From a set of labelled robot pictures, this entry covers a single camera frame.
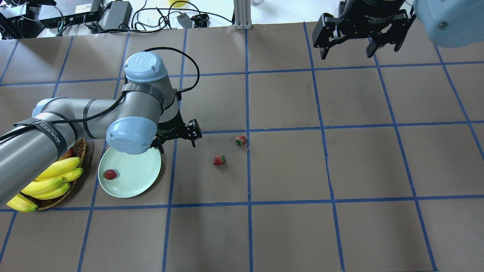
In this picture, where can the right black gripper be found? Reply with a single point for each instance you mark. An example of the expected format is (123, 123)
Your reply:
(372, 15)

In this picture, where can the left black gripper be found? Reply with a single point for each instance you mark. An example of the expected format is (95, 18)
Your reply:
(169, 127)

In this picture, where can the red strawberry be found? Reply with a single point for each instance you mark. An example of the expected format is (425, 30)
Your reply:
(109, 174)
(219, 160)
(241, 140)

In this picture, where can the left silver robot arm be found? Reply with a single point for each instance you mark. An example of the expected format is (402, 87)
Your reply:
(147, 114)

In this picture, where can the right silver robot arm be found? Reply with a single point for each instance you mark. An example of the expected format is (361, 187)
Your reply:
(447, 23)

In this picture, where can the light green plate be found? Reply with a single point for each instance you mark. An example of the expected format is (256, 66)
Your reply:
(136, 173)

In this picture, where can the red apple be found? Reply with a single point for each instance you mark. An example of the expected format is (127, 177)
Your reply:
(69, 153)

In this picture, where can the yellow banana bunch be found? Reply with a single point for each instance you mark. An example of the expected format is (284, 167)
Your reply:
(52, 183)

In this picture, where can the black power brick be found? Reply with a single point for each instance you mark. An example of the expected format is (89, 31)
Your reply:
(118, 15)

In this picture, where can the aluminium frame post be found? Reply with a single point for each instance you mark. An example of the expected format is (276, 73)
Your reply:
(242, 15)

